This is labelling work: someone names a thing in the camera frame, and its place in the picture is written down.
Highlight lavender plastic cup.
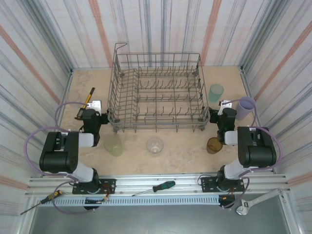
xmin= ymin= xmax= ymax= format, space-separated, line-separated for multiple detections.
xmin=235 ymin=96 xmax=256 ymax=120

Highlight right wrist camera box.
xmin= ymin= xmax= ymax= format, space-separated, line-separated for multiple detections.
xmin=218 ymin=99 xmax=231 ymax=116

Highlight aluminium frame rail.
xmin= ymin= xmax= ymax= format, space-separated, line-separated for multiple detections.
xmin=25 ymin=173 xmax=292 ymax=195

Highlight teal plastic cup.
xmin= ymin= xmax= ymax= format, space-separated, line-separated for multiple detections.
xmin=208 ymin=84 xmax=224 ymax=103

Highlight grey wire dish rack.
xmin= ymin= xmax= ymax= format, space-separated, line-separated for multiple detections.
xmin=107 ymin=42 xmax=211 ymax=135

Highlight silver adjustable wrench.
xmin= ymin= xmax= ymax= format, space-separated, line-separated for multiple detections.
xmin=235 ymin=188 xmax=285 ymax=216

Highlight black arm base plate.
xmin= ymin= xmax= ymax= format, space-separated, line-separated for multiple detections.
xmin=72 ymin=178 xmax=117 ymax=195
xmin=201 ymin=175 xmax=245 ymax=193

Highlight amber plastic cup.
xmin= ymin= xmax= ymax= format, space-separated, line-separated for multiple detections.
xmin=206 ymin=137 xmax=223 ymax=155

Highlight green black screwdriver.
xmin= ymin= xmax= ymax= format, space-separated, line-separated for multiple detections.
xmin=131 ymin=180 xmax=176 ymax=197

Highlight red black wires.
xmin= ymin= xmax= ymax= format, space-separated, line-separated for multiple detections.
xmin=85 ymin=184 xmax=115 ymax=204
xmin=219 ymin=187 xmax=236 ymax=203

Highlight pale green plastic cup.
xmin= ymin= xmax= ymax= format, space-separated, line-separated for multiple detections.
xmin=104 ymin=135 xmax=123 ymax=156

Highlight yellow black screwdriver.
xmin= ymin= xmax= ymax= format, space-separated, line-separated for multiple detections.
xmin=19 ymin=189 xmax=63 ymax=215

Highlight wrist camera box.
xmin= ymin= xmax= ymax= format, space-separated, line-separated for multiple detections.
xmin=218 ymin=99 xmax=231 ymax=116
xmin=87 ymin=99 xmax=102 ymax=111

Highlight light blue slotted cable duct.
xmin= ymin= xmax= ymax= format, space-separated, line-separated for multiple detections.
xmin=52 ymin=196 xmax=220 ymax=207

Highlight clear faceted plastic cup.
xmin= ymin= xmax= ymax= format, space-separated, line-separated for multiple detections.
xmin=146 ymin=137 xmax=164 ymax=158

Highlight yellow-handled hammer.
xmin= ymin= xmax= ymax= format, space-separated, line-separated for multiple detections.
xmin=75 ymin=87 xmax=96 ymax=120

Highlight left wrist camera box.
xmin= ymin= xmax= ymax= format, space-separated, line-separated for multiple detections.
xmin=87 ymin=99 xmax=102 ymax=111

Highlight thin black cable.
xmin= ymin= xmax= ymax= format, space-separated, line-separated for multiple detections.
xmin=197 ymin=173 xmax=220 ymax=188

